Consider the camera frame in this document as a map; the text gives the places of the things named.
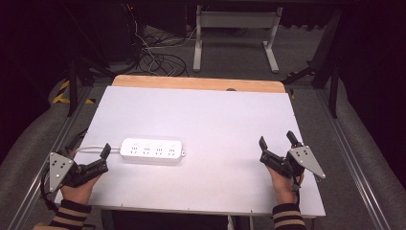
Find white power strip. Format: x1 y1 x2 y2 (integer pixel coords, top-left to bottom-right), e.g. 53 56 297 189
120 137 187 166

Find black equipment box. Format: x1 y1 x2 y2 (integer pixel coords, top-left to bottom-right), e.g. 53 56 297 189
103 2 146 62

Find white board sheet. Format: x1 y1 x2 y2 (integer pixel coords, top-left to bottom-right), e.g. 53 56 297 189
54 85 327 219

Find person's right hand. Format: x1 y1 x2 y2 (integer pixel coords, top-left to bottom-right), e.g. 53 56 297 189
265 166 305 206

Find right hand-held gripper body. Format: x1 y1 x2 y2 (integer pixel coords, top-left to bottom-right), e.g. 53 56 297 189
259 145 327 180

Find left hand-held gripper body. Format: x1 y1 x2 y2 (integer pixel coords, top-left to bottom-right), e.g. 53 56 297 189
48 151 109 193

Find aluminium rail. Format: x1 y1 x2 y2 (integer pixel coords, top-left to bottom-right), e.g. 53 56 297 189
315 85 393 230
14 85 94 230

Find black floor cables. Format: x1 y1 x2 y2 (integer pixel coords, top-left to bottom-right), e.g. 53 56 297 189
137 30 190 78

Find white metal desk frame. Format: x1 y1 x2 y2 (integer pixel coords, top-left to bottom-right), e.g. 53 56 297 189
192 4 284 74

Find person's left hand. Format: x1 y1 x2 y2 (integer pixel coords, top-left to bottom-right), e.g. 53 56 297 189
59 173 103 206

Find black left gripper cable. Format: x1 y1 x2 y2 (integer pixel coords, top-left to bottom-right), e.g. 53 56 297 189
39 168 62 213

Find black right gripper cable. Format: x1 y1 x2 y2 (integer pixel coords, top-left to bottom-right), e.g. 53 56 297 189
291 174 304 207

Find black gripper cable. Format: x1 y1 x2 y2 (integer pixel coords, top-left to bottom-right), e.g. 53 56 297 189
291 174 304 207
39 168 62 213

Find white power strip cable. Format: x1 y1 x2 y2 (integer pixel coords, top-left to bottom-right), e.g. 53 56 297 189
76 145 123 155

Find yellow black hazard tape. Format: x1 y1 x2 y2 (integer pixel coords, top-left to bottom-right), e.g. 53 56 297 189
52 79 97 105

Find black metal stand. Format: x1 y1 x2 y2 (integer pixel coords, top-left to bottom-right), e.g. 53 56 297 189
282 9 341 120
66 57 113 118

